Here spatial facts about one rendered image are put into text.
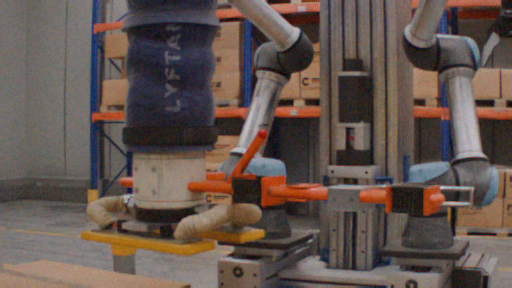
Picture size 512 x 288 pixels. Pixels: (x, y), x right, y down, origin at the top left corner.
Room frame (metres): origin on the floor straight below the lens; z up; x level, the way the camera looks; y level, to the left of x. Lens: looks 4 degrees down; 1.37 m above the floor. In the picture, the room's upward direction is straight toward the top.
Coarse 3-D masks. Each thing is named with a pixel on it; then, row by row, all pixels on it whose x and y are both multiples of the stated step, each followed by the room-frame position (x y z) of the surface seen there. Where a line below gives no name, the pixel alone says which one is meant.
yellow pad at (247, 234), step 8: (208, 232) 1.57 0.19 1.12; (216, 232) 1.57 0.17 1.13; (224, 232) 1.56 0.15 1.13; (232, 232) 1.56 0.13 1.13; (240, 232) 1.56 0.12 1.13; (248, 232) 1.57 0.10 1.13; (256, 232) 1.58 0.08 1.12; (264, 232) 1.61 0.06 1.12; (224, 240) 1.55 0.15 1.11; (232, 240) 1.54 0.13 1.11; (240, 240) 1.53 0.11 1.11; (248, 240) 1.55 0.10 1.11
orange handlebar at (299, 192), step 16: (128, 176) 1.66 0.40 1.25; (208, 176) 1.75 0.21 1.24; (224, 176) 1.81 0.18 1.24; (208, 192) 1.49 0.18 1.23; (224, 192) 1.46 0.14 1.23; (272, 192) 1.39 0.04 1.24; (288, 192) 1.37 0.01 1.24; (304, 192) 1.35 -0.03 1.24; (320, 192) 1.33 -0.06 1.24; (368, 192) 1.28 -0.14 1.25; (384, 192) 1.27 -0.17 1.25
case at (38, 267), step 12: (24, 264) 1.97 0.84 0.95; (36, 264) 1.97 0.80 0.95; (48, 264) 1.98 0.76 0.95; (60, 264) 1.99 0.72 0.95; (0, 276) 1.79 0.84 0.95; (12, 276) 1.80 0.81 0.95; (24, 276) 1.80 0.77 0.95; (36, 276) 1.81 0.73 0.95; (48, 276) 1.81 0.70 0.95; (60, 276) 1.82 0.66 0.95; (72, 276) 1.83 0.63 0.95; (84, 276) 1.83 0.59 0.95; (96, 276) 1.84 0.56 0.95; (108, 276) 1.85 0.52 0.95; (120, 276) 1.85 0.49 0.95; (132, 276) 1.86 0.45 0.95
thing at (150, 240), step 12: (108, 228) 1.56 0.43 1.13; (120, 228) 1.52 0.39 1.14; (168, 228) 1.45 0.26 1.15; (96, 240) 1.51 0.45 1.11; (108, 240) 1.49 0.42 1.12; (120, 240) 1.47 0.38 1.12; (132, 240) 1.45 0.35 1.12; (144, 240) 1.43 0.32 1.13; (156, 240) 1.43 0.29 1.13; (168, 240) 1.41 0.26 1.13; (180, 240) 1.41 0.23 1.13; (192, 240) 1.42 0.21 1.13; (204, 240) 1.45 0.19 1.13; (168, 252) 1.39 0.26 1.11; (180, 252) 1.37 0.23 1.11; (192, 252) 1.38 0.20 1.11
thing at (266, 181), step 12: (240, 180) 1.41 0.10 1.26; (252, 180) 1.39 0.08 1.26; (264, 180) 1.39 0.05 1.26; (276, 180) 1.43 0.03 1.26; (240, 192) 1.42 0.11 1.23; (252, 192) 1.40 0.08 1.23; (264, 192) 1.39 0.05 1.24; (252, 204) 1.39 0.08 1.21; (264, 204) 1.39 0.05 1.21; (276, 204) 1.43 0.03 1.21
